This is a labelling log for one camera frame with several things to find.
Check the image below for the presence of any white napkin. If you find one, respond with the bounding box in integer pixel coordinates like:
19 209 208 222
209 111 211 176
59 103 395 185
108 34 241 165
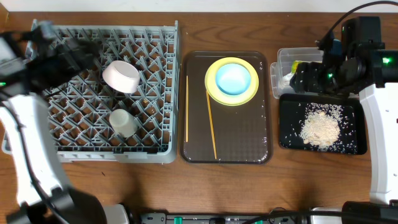
280 73 294 88

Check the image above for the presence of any rice food scraps pile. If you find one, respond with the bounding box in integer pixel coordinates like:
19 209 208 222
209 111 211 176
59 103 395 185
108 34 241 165
285 102 358 153

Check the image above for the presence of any pink bowl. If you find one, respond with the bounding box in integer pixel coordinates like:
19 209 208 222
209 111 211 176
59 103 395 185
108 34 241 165
103 60 141 94

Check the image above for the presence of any light blue bowl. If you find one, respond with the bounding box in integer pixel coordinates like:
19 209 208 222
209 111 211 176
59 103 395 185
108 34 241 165
215 63 251 96

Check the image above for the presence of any yellow plate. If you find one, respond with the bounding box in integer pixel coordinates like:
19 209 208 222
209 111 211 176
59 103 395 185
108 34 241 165
205 57 259 106

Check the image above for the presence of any white cup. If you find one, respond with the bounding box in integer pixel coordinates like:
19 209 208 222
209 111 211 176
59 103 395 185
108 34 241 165
109 109 138 138

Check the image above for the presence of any wooden chopstick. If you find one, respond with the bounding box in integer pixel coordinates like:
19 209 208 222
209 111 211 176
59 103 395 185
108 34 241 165
206 91 217 159
185 76 189 142

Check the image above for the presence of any green orange snack wrapper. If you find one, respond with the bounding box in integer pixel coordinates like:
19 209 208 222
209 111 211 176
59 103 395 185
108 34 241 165
291 60 303 74

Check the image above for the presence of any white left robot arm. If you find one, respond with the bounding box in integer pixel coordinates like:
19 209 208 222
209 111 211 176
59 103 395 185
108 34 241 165
1 29 107 223

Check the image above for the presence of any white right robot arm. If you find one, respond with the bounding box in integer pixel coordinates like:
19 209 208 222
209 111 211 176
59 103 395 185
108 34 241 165
290 49 397 223

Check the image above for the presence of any clear plastic waste bin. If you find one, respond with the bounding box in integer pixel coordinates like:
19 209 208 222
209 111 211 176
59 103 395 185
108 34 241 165
270 47 325 99

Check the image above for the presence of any black waste tray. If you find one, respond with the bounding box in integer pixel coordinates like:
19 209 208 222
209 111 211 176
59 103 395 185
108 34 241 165
279 94 368 155

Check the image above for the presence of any grey plastic dish rack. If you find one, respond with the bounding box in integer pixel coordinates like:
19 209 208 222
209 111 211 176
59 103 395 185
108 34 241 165
30 21 180 163

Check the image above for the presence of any dark brown serving tray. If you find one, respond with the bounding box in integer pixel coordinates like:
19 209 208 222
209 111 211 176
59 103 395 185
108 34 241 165
180 51 273 164

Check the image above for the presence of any black equipment rail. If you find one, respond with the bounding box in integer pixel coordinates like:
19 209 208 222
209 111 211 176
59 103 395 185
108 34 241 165
102 203 312 224

